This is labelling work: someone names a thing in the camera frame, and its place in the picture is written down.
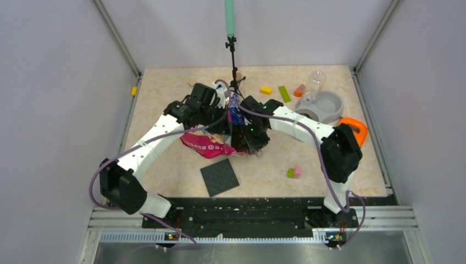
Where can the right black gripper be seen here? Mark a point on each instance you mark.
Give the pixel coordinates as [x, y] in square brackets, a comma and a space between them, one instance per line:
[254, 144]

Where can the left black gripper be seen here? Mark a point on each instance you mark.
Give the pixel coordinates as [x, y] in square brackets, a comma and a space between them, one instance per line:
[222, 127]

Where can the colourful pet food bag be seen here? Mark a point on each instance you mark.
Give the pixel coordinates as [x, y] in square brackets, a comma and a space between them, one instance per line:
[223, 139]

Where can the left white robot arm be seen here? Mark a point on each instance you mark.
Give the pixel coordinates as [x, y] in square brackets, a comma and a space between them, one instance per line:
[120, 177]

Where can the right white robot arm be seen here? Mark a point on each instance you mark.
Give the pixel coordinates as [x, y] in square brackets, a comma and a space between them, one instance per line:
[338, 151]

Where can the grey double pet bowl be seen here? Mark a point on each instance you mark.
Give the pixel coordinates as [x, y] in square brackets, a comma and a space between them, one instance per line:
[324, 107]

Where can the yellow toy brick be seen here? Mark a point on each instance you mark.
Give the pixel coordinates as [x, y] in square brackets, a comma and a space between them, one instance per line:
[266, 90]

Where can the long green toy brick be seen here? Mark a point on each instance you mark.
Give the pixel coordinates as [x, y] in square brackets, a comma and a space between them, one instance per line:
[284, 94]

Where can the black square mat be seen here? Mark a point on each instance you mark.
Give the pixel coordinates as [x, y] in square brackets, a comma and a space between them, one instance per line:
[219, 177]

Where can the green and pink brick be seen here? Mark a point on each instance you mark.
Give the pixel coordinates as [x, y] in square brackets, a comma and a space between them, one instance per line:
[294, 173]

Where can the orange red toy brick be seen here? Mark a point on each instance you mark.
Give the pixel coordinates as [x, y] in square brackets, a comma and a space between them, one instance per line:
[298, 92]

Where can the clear water bottle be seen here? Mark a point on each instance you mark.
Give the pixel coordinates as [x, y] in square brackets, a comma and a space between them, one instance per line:
[314, 85]

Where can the black tripod with green pole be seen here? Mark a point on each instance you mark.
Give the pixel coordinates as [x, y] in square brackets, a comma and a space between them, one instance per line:
[231, 40]

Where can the yellow block on frame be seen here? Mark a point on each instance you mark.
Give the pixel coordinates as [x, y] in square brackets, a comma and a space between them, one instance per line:
[134, 91]

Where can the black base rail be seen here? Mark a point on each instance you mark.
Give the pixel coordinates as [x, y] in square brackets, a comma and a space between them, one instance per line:
[265, 217]

